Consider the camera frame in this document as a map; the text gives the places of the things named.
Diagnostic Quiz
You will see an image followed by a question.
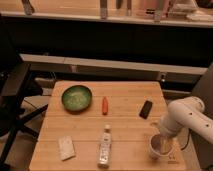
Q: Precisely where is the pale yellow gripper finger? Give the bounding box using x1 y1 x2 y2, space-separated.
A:
160 137 173 153

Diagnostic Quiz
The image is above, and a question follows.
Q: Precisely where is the white ceramic cup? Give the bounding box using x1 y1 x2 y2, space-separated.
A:
149 134 173 160

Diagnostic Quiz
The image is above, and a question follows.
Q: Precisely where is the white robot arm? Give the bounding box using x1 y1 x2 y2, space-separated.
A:
157 96 213 154

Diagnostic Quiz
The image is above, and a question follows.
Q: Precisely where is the green ceramic bowl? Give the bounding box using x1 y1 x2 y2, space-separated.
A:
61 85 92 112

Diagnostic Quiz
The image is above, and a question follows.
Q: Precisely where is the black rectangular remote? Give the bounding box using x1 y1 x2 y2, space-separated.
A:
139 101 153 119

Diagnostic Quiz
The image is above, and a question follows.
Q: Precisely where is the clear plastic bottle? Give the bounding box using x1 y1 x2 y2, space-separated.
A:
98 125 112 168

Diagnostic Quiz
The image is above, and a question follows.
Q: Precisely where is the orange carrot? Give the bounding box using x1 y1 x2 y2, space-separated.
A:
102 97 108 115

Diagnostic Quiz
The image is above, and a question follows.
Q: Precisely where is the white folded cloth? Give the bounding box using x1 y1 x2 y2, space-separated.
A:
58 136 75 161

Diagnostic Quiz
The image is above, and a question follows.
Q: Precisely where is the black office chair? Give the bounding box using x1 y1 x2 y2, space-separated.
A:
0 17 47 171

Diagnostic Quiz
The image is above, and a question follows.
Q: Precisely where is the black cable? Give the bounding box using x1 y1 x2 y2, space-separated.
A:
179 128 192 151

